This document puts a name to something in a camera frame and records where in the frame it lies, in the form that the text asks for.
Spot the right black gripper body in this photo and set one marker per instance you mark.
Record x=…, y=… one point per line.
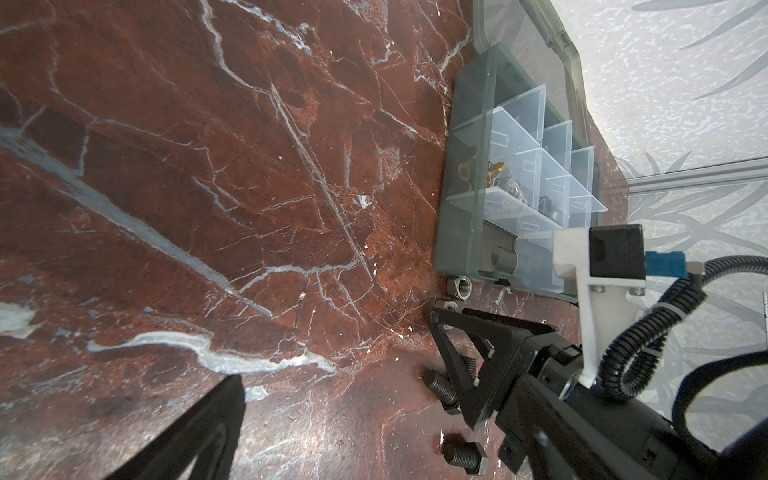
x=563, y=430

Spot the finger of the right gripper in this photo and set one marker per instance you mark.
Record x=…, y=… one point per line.
x=484, y=354

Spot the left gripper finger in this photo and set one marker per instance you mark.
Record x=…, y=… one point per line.
x=203, y=441

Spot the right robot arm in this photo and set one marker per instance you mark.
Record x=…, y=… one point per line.
x=631, y=360

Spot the silver nut near box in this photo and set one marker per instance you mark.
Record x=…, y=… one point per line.
x=459, y=287

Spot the black bolt pair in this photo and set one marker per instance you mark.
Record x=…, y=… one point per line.
x=442, y=388

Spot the lone black screw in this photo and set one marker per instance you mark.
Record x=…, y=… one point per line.
x=470, y=456

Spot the grey compartment organizer box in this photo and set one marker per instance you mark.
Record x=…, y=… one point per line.
x=519, y=161

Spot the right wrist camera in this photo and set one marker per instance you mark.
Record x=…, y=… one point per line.
x=608, y=266

